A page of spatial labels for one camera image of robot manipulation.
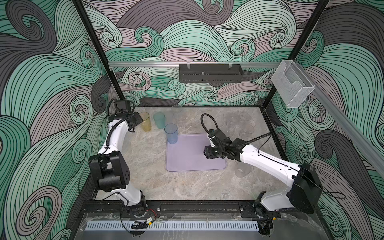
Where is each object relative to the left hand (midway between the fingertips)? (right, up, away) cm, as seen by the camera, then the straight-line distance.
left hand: (136, 118), depth 88 cm
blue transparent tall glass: (+20, -7, +4) cm, 22 cm away
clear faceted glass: (+18, -3, +16) cm, 24 cm away
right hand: (+42, -19, -6) cm, 46 cm away
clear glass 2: (+74, +1, +23) cm, 78 cm away
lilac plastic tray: (+31, -23, +6) cm, 39 cm away
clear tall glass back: (+23, +4, +26) cm, 34 cm away
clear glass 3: (+74, -8, +16) cm, 76 cm away
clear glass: (+63, -30, -2) cm, 70 cm away
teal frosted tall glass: (+11, 0, +13) cm, 17 cm away
